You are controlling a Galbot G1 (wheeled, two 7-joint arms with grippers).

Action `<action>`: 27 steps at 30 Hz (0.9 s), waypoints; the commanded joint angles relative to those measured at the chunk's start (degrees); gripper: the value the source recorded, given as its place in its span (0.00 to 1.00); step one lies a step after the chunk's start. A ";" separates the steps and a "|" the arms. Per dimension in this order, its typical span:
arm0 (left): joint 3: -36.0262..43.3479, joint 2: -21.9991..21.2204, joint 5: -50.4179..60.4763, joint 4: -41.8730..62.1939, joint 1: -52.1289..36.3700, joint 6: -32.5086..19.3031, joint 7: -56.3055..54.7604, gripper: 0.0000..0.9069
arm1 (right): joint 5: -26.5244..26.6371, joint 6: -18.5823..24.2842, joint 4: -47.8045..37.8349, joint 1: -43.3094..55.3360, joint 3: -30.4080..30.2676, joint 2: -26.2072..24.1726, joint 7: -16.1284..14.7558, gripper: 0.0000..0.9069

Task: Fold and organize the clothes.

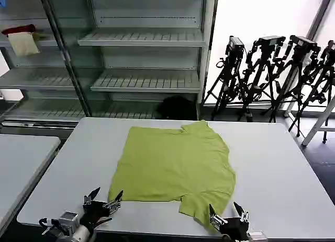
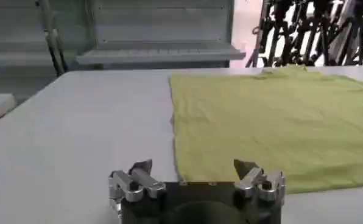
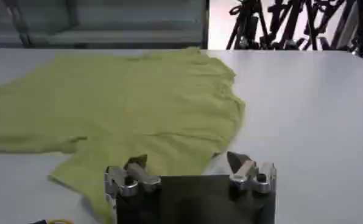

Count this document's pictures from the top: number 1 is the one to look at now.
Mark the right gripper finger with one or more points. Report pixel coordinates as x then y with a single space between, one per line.
216 219
243 216

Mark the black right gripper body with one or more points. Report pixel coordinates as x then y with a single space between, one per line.
235 229

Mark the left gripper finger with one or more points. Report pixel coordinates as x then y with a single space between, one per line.
113 204
90 197

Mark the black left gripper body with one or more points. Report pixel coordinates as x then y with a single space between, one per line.
94 213

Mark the green t-shirt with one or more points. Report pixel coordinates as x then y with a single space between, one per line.
172 163

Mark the large white table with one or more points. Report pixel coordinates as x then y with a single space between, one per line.
267 179

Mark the small white table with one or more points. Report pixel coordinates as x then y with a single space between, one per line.
21 161

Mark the black bag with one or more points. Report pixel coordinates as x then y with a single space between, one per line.
178 107

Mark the glass-sided metal rack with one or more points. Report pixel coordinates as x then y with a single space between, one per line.
44 77

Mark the grey metal shelf unit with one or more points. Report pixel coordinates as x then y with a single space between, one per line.
146 53

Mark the beige cloth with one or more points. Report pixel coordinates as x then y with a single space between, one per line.
23 44

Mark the red cloth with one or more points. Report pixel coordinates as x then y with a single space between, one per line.
18 29

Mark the white metal frame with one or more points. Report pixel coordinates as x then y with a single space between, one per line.
318 124

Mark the black camera tripod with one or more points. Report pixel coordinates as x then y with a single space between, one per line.
231 69
323 80
301 59
264 64

